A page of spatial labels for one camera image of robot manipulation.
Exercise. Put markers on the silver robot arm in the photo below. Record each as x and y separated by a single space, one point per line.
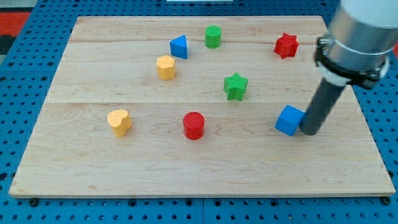
355 48

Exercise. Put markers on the green star block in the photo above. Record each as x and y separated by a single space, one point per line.
235 87

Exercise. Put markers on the red star block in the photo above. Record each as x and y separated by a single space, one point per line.
286 46

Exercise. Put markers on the red cylinder block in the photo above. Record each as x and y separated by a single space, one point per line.
193 125

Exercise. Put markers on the wooden board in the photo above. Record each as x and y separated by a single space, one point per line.
109 64

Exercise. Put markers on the yellow hexagon block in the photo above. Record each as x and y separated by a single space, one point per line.
166 67

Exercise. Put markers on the blue triangle block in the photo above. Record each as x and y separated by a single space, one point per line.
178 47

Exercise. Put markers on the green cylinder block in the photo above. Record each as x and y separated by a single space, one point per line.
213 37

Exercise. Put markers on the yellow heart block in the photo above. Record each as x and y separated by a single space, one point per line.
119 121

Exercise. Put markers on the blue cube block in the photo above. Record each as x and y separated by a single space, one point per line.
289 120

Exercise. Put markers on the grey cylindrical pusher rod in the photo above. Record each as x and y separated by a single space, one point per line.
323 101

